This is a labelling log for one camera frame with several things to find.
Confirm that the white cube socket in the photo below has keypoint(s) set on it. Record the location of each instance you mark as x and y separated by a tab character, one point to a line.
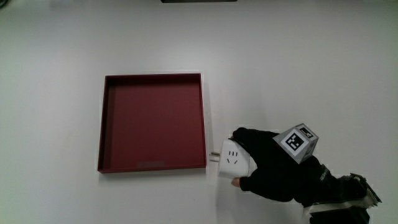
231	163

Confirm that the person's right hand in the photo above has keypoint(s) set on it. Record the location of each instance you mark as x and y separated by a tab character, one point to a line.
273	174

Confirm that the person's right forearm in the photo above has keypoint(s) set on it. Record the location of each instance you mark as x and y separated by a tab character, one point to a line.
340	193

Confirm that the dark red square tray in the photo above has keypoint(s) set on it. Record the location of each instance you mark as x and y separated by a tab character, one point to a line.
154	124

